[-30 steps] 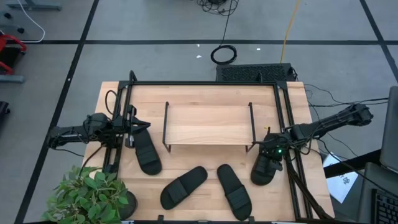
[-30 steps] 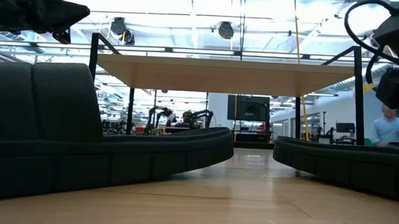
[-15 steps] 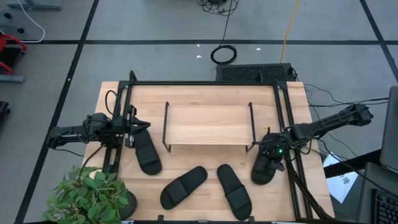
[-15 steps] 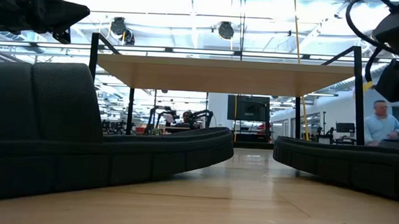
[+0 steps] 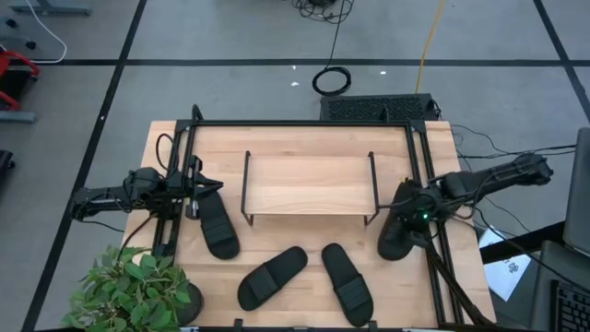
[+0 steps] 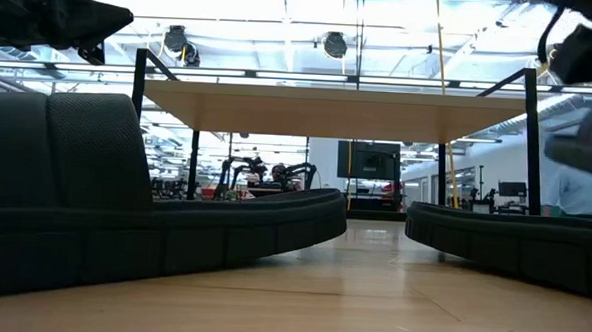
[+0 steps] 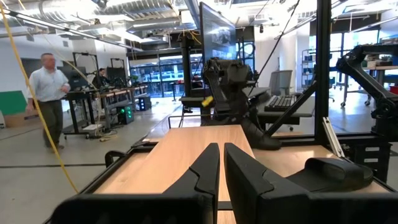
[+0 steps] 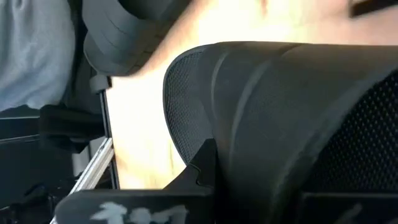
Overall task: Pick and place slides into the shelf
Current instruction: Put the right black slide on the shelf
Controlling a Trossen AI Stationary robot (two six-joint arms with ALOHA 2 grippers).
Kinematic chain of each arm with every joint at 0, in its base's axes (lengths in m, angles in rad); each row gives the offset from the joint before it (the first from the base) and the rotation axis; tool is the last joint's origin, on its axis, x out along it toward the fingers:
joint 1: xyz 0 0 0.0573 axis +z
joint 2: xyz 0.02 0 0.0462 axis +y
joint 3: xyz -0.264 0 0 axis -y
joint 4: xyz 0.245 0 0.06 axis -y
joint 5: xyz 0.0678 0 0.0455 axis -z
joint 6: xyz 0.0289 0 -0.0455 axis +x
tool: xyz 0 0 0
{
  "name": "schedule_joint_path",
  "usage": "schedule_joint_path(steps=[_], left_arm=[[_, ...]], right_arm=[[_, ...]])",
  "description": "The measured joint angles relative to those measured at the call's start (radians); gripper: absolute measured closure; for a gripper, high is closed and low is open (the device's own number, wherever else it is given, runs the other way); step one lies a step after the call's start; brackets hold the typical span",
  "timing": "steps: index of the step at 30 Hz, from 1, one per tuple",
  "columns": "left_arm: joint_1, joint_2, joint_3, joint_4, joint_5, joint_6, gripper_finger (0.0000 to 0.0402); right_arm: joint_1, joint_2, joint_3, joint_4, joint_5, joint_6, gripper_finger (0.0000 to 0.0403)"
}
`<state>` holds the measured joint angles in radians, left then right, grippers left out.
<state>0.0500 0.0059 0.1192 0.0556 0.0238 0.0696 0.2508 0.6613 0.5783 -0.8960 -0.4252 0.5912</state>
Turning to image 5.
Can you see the black slide sandal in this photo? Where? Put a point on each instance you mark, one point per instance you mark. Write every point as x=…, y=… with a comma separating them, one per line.
x=392, y=244
x=219, y=235
x=272, y=279
x=347, y=286

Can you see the grey desk surface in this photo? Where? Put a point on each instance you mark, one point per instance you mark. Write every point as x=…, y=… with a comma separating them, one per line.
x=548, y=267

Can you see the green leafy plant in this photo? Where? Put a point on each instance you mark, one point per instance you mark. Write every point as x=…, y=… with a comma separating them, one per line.
x=124, y=295

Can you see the black perforated computer case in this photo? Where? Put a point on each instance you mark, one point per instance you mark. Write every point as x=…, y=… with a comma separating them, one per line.
x=373, y=108

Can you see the grey monitor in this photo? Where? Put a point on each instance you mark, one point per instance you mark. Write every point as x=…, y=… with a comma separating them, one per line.
x=581, y=193

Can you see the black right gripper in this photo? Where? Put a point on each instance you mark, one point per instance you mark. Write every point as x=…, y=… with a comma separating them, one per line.
x=421, y=205

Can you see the red and black chair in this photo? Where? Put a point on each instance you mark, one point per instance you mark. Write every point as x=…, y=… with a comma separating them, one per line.
x=18, y=59

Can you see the wooden shelf with black legs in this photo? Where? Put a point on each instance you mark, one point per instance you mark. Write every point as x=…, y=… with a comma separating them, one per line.
x=309, y=184

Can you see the black desk bar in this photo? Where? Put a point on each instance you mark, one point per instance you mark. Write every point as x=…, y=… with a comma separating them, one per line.
x=521, y=242

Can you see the white paper sheet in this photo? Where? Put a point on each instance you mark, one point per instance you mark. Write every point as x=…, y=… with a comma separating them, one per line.
x=507, y=276

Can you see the black caster wheel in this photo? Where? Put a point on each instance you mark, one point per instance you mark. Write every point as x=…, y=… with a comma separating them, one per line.
x=30, y=44
x=10, y=22

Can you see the black keyboard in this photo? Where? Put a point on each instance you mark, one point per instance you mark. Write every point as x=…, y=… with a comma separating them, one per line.
x=571, y=309

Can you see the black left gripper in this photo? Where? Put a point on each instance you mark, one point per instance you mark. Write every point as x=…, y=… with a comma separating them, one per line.
x=193, y=184

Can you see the grey desk foot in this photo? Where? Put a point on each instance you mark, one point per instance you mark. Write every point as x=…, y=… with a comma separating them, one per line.
x=18, y=116
x=50, y=7

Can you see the black plant pot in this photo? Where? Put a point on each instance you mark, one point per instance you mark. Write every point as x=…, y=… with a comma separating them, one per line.
x=196, y=304

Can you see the black table clamp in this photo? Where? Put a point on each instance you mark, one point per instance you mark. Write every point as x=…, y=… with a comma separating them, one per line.
x=238, y=325
x=372, y=325

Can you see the black chair base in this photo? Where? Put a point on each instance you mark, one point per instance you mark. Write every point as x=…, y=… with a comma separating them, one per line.
x=4, y=161

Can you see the black aluminium rig frame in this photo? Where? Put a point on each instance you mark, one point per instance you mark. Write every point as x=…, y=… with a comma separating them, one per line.
x=369, y=123

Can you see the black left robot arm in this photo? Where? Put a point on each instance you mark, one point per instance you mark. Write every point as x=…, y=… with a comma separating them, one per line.
x=106, y=198

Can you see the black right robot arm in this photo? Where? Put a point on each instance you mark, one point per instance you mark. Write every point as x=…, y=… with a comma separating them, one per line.
x=507, y=173

